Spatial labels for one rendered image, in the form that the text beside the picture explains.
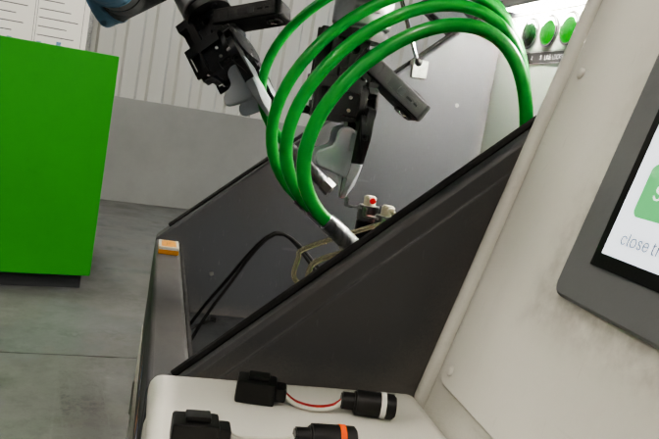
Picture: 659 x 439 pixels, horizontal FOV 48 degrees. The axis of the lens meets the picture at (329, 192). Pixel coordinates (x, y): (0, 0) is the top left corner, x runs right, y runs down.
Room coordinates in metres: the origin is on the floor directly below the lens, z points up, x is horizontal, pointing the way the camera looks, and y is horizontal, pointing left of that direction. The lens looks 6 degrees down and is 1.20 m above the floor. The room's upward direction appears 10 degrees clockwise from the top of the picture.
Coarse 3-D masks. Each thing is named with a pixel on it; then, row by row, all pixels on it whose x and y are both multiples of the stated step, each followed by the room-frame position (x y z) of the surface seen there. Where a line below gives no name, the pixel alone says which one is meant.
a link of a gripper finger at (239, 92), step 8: (248, 64) 1.06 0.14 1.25; (232, 72) 1.07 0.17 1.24; (256, 72) 1.08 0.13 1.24; (232, 80) 1.07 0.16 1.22; (240, 80) 1.06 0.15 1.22; (248, 80) 1.05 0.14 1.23; (256, 80) 1.05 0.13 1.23; (232, 88) 1.06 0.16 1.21; (240, 88) 1.06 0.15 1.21; (248, 88) 1.05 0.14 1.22; (256, 88) 1.04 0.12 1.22; (264, 88) 1.06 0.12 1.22; (224, 96) 1.06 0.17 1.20; (232, 96) 1.06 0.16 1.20; (240, 96) 1.05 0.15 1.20; (248, 96) 1.05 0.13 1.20; (256, 96) 1.04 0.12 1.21; (264, 96) 1.05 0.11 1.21; (232, 104) 1.06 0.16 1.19; (264, 104) 1.04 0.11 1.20; (264, 112) 1.04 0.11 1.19
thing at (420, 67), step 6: (402, 6) 1.29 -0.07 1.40; (408, 24) 1.29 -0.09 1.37; (414, 42) 1.29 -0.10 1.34; (414, 48) 1.29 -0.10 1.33; (414, 54) 1.30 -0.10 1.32; (414, 60) 1.29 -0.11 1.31; (420, 60) 1.29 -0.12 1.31; (414, 66) 1.29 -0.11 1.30; (420, 66) 1.30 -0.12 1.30; (426, 66) 1.30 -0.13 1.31; (414, 72) 1.29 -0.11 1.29; (420, 72) 1.30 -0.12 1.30; (426, 72) 1.30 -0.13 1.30
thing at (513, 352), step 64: (640, 0) 0.55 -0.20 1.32; (576, 64) 0.61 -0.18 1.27; (640, 64) 0.52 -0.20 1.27; (576, 128) 0.56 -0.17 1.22; (512, 192) 0.61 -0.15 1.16; (576, 192) 0.52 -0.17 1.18; (512, 256) 0.56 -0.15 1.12; (448, 320) 0.61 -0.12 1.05; (512, 320) 0.52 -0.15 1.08; (576, 320) 0.46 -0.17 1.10; (448, 384) 0.57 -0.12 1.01; (512, 384) 0.49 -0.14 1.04; (576, 384) 0.43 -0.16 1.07; (640, 384) 0.39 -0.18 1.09
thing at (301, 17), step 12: (324, 0) 1.05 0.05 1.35; (300, 12) 1.06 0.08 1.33; (312, 12) 1.06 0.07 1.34; (288, 24) 1.06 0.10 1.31; (288, 36) 1.07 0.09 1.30; (276, 48) 1.06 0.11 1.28; (264, 60) 1.07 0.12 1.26; (264, 72) 1.07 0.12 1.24; (264, 84) 1.07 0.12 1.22; (264, 120) 1.07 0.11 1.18
